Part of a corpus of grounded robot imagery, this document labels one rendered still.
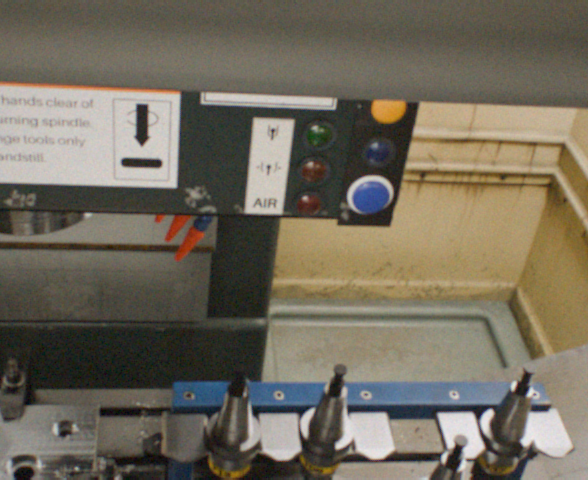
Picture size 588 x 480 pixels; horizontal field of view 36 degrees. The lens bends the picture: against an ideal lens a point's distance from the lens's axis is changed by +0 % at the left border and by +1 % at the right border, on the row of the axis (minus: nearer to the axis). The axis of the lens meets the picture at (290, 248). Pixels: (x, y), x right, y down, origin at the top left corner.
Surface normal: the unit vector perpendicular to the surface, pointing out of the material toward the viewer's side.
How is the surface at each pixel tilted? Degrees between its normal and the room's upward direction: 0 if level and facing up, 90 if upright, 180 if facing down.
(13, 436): 0
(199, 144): 90
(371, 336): 0
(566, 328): 90
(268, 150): 90
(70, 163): 90
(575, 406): 25
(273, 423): 0
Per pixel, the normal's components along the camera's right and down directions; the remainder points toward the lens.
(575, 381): -0.31, -0.72
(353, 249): 0.11, 0.62
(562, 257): -0.99, -0.02
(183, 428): 0.11, -0.78
